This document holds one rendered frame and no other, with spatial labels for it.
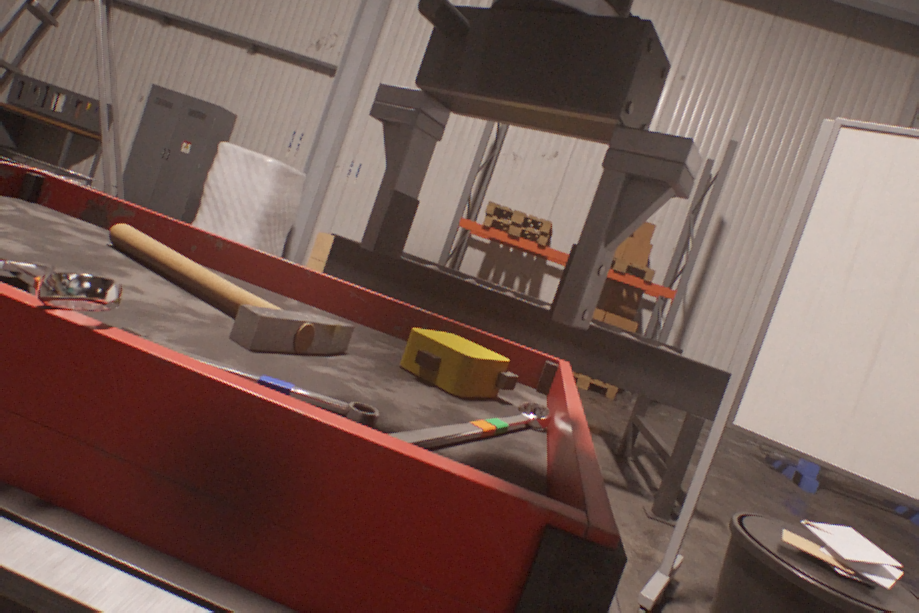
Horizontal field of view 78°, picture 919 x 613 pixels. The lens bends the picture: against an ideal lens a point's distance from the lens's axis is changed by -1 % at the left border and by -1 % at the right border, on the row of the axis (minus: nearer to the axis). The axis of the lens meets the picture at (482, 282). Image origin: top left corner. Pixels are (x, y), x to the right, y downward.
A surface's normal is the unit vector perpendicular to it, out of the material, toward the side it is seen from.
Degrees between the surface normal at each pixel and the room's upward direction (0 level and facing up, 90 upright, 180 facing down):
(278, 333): 90
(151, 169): 90
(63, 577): 14
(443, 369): 90
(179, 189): 90
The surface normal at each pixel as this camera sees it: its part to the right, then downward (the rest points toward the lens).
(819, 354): -0.49, -0.14
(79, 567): 0.29, -0.92
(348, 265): -0.06, 0.01
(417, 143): 0.81, 0.30
